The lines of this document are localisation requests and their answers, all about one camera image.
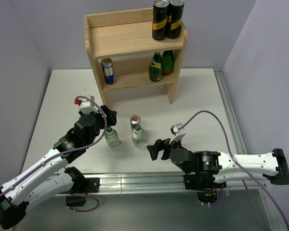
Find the clear bottle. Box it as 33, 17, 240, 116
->
131, 125, 145, 146
105, 127, 119, 148

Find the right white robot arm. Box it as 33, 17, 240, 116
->
147, 139, 289, 188

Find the wooden two-tier shelf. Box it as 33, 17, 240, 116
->
83, 8, 188, 105

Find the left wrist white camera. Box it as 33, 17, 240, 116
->
74, 95, 98, 115

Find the aluminium rail frame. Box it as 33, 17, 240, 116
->
213, 68, 280, 231
16, 168, 267, 197

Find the green labelled glass bottle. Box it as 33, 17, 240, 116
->
149, 52, 162, 82

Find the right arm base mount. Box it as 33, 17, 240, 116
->
184, 174, 226, 207

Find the aluminium front rail frame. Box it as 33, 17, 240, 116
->
16, 168, 267, 197

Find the dark green glass bottle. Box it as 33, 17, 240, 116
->
161, 50, 174, 76

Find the energy drink can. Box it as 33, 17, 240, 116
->
101, 58, 116, 85
130, 115, 141, 129

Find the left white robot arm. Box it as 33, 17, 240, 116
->
0, 105, 117, 230

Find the black tall can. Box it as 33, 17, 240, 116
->
152, 0, 170, 41
165, 0, 184, 39

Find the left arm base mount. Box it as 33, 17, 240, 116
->
64, 178, 100, 213

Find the left black tall can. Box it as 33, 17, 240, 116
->
152, 0, 170, 41

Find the right black tall can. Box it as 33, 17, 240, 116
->
165, 0, 184, 39

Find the aluminium right rail frame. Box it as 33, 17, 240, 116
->
213, 68, 280, 231

